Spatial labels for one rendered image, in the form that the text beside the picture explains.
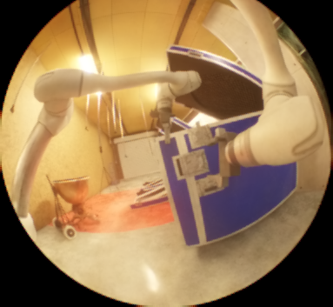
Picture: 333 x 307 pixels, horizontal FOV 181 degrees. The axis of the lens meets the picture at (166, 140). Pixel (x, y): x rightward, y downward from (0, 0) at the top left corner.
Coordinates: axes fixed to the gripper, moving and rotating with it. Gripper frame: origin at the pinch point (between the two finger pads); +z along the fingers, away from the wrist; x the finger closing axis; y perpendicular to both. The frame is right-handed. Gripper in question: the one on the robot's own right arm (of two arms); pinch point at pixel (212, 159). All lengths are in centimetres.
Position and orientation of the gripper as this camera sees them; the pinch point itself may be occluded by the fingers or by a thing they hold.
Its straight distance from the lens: 43.0
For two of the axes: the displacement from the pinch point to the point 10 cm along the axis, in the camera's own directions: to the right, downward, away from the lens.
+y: -9.9, -0.8, -1.0
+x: -0.5, 9.5, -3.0
